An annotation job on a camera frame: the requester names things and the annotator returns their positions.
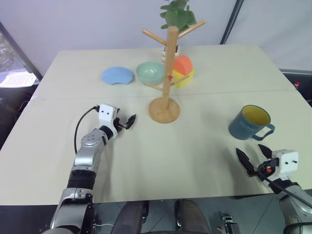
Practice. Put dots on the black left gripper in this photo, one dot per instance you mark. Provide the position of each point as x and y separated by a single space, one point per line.
119 125

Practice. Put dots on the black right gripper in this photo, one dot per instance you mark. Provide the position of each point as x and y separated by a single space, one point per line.
264 168

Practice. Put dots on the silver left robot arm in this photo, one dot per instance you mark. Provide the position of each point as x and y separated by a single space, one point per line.
85 158

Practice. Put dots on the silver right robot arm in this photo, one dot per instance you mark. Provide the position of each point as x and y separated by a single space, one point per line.
292 212

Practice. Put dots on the wooden mug tree stand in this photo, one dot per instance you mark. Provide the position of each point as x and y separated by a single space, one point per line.
168 73

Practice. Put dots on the blue mug with yellow inside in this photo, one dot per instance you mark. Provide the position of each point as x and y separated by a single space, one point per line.
243 126

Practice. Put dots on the blue plate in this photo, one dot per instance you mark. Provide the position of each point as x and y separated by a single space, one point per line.
117 75

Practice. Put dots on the light green bowl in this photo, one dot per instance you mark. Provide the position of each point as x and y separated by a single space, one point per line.
150 73

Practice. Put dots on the small white figurine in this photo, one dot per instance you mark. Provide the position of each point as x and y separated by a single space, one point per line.
163 58

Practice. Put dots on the black device with silver clip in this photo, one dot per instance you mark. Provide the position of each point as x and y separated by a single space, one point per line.
229 224

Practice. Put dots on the yellow block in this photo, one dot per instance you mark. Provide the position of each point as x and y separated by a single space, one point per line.
190 75

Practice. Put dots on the orange half-round block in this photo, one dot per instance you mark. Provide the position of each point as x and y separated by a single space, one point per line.
182 64

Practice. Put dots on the small red and white object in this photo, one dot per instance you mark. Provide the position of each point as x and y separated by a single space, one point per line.
297 84

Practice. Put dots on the dark rounded shape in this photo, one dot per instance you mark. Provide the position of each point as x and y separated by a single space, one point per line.
192 217

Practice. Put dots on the green leafy plant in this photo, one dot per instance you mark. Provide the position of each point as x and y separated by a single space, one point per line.
175 14

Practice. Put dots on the white paper stack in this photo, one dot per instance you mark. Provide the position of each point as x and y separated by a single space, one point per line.
17 79

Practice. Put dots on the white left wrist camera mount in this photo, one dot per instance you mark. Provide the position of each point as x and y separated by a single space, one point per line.
107 114

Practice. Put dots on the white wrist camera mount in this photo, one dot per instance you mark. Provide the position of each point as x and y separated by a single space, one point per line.
288 162
107 114

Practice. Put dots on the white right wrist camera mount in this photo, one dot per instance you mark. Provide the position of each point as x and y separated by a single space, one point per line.
288 162

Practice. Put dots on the dark metal frame post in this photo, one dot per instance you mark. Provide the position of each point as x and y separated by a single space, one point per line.
22 51
231 22

